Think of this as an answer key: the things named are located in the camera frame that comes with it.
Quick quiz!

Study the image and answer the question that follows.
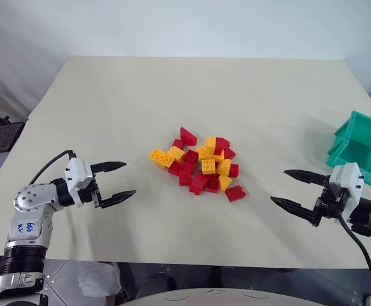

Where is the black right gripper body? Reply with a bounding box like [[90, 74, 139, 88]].
[[312, 182, 348, 228]]

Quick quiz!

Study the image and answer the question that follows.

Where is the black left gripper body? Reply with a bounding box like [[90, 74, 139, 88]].
[[78, 173, 106, 210]]

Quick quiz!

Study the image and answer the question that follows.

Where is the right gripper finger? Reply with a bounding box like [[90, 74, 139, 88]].
[[270, 196, 317, 224], [283, 169, 331, 186]]

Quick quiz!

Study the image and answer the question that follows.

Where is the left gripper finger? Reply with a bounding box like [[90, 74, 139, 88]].
[[90, 161, 128, 176], [101, 189, 138, 209]]

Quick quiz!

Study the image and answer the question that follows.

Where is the green plastic bin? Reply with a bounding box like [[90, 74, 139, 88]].
[[325, 110, 371, 189]]

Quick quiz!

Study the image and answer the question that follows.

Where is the clear plastic bag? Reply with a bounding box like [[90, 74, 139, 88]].
[[78, 261, 120, 300]]

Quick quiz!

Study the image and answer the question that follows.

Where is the beige table cover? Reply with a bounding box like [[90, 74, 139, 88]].
[[0, 55, 371, 270]]

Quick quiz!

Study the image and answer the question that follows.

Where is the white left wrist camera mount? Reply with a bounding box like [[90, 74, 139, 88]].
[[64, 157, 94, 205]]

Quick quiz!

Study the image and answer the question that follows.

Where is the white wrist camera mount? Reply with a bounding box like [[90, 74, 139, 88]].
[[64, 157, 94, 205], [328, 162, 364, 221]]

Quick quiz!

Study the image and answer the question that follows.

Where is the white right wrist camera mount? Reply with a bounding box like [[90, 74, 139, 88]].
[[328, 162, 364, 221]]

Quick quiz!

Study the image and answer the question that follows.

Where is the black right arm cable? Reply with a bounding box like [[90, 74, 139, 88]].
[[334, 208, 371, 306]]

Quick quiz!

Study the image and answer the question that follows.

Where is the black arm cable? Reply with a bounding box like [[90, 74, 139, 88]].
[[28, 149, 77, 186], [334, 208, 371, 306]]

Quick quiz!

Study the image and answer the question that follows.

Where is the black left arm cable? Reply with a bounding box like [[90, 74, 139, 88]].
[[28, 149, 77, 186]]

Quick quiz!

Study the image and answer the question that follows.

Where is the black metal frame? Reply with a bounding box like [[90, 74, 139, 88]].
[[0, 101, 26, 156]]

